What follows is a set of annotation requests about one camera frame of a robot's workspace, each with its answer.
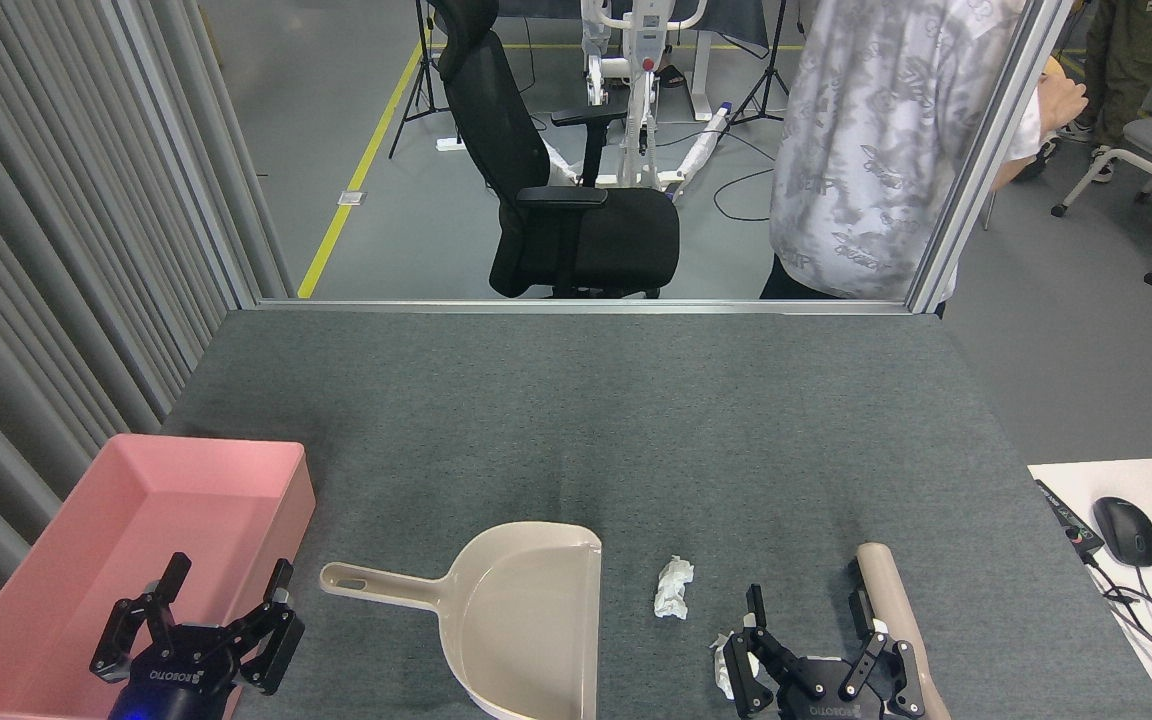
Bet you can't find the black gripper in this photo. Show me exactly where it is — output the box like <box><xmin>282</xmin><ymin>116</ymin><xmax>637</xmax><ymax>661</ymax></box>
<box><xmin>721</xmin><ymin>584</ymin><xmax>927</xmax><ymax>720</ymax></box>
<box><xmin>89</xmin><ymin>552</ymin><xmax>306</xmax><ymax>720</ymax></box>

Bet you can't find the white tissue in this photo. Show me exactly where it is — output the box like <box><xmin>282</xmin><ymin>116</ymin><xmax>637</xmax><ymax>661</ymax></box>
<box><xmin>653</xmin><ymin>556</ymin><xmax>695</xmax><ymax>621</ymax></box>
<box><xmin>709</xmin><ymin>631</ymin><xmax>739</xmax><ymax>700</ymax></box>

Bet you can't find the beige hand brush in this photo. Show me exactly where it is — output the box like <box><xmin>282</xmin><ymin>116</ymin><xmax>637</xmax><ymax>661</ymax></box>
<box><xmin>848</xmin><ymin>543</ymin><xmax>952</xmax><ymax>720</ymax></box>

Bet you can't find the beige plastic dustpan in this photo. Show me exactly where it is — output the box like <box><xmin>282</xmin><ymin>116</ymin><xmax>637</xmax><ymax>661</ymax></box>
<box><xmin>320</xmin><ymin>521</ymin><xmax>603</xmax><ymax>720</ymax></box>

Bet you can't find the pink plastic bin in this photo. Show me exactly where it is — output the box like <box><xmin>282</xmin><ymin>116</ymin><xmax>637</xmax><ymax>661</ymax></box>
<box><xmin>0</xmin><ymin>433</ymin><xmax>317</xmax><ymax>720</ymax></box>

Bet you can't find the person's hand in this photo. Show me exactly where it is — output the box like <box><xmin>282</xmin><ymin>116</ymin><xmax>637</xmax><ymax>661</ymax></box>
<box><xmin>1039</xmin><ymin>72</ymin><xmax>1089</xmax><ymax>126</ymax></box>

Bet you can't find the black computer mouse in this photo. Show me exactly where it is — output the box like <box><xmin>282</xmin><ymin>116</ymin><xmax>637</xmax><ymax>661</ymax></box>
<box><xmin>1093</xmin><ymin>497</ymin><xmax>1152</xmax><ymax>567</ymax></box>

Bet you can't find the black office chair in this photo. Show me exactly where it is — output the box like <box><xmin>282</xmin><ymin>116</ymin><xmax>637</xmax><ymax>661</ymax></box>
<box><xmin>433</xmin><ymin>0</ymin><xmax>681</xmax><ymax>300</ymax></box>

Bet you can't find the person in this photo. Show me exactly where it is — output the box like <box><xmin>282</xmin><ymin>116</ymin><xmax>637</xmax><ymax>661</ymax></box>
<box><xmin>1056</xmin><ymin>0</ymin><xmax>1152</xmax><ymax>183</ymax></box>
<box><xmin>759</xmin><ymin>0</ymin><xmax>1055</xmax><ymax>301</ymax></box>

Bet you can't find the white wheeled stand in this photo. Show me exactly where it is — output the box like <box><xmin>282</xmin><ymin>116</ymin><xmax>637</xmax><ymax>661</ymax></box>
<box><xmin>541</xmin><ymin>0</ymin><xmax>737</xmax><ymax>198</ymax></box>

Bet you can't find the black tripod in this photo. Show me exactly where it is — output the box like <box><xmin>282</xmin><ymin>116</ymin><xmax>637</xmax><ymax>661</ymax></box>
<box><xmin>388</xmin><ymin>0</ymin><xmax>453</xmax><ymax>159</ymax></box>
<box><xmin>731</xmin><ymin>0</ymin><xmax>792</xmax><ymax>127</ymax></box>

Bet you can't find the dark desk white leg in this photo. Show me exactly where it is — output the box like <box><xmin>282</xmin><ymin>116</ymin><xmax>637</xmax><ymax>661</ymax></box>
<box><xmin>494</xmin><ymin>0</ymin><xmax>772</xmax><ymax>123</ymax></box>

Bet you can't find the black mouse cable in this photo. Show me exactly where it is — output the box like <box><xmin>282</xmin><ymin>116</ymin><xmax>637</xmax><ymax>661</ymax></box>
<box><xmin>1081</xmin><ymin>550</ymin><xmax>1152</xmax><ymax>691</ymax></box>

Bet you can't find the silver frame rail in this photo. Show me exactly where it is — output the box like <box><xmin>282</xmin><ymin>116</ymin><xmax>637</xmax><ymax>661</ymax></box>
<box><xmin>256</xmin><ymin>297</ymin><xmax>913</xmax><ymax>316</ymax></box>

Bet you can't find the black floor cable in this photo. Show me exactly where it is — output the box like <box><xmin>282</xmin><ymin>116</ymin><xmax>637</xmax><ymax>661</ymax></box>
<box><xmin>713</xmin><ymin>165</ymin><xmax>777</xmax><ymax>223</ymax></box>

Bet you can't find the silver frame post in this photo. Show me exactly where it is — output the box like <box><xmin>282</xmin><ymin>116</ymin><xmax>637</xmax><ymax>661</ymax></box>
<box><xmin>906</xmin><ymin>0</ymin><xmax>1077</xmax><ymax>315</ymax></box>

